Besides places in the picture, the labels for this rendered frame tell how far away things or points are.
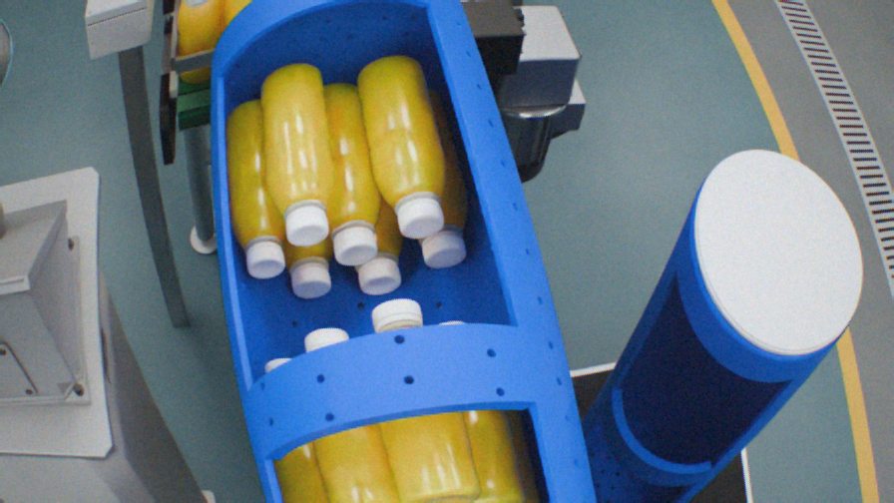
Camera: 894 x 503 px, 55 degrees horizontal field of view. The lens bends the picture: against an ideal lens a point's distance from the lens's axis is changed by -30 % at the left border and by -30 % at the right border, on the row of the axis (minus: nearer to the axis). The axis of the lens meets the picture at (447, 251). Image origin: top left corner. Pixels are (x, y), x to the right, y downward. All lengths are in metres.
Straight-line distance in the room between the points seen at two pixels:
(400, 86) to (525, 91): 0.47
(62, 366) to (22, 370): 0.05
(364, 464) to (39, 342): 0.32
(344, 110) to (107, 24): 0.40
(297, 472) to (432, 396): 0.18
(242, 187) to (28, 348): 0.38
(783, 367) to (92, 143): 1.84
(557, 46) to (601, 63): 1.15
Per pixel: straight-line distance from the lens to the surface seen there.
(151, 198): 1.80
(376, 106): 1.09
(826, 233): 1.26
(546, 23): 1.54
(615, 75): 2.64
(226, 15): 1.32
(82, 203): 1.03
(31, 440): 0.94
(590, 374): 2.05
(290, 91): 1.08
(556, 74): 1.53
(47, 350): 0.83
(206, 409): 2.15
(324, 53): 1.18
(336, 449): 0.91
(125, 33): 1.32
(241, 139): 1.11
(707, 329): 1.17
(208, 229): 2.24
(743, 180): 1.24
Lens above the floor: 1.99
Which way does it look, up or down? 60 degrees down
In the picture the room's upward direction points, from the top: 10 degrees clockwise
